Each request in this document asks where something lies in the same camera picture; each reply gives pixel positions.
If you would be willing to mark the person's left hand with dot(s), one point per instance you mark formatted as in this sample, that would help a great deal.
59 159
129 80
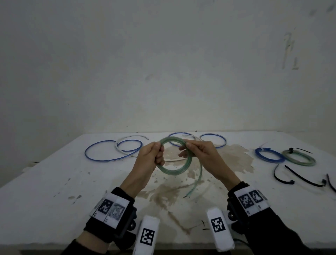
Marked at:
145 163

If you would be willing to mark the person's right hand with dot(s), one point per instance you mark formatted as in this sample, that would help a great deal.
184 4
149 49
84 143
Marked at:
210 160

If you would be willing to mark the person's right thumb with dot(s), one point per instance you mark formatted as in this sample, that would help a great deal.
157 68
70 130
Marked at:
185 153

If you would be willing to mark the person's left thumb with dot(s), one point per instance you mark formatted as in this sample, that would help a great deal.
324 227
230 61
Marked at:
160 161

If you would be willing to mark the person's left forearm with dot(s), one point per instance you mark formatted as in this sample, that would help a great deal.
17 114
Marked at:
131 187

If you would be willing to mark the person's right forearm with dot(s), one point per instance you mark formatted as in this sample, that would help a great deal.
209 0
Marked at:
231 183

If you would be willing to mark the white zip tie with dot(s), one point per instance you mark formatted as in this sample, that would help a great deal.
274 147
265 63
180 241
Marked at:
263 147

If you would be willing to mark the black zip tie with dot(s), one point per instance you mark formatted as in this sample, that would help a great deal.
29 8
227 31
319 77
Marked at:
331 184
304 179
278 179
292 150

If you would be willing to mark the black left wrist mount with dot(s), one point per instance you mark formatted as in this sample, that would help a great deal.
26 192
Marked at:
110 210

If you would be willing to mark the black wrist mount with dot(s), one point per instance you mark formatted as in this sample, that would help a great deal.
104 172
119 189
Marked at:
249 202
110 210

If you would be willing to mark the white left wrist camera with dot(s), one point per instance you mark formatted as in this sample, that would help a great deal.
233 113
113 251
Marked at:
147 235

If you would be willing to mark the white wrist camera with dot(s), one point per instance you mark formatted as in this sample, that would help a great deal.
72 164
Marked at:
147 235
219 227

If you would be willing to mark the black right wrist mount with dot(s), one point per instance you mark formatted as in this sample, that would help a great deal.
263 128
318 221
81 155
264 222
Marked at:
249 202

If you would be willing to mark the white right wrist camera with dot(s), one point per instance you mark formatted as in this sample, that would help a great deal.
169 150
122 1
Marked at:
219 227

